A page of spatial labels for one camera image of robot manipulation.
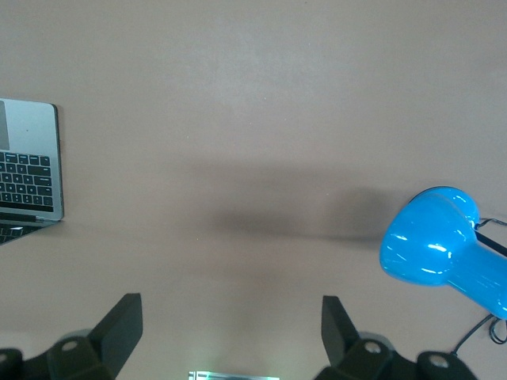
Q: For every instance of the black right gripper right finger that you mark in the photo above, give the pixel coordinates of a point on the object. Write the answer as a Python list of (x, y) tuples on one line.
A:
[(340, 336)]

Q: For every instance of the blue desk lamp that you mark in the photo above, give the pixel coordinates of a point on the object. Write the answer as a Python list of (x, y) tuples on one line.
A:
[(428, 241)]

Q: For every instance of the silver grey laptop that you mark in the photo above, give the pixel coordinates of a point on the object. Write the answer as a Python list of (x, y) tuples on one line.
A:
[(31, 126)]

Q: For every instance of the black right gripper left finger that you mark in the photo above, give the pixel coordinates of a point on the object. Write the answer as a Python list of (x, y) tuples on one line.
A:
[(115, 332)]

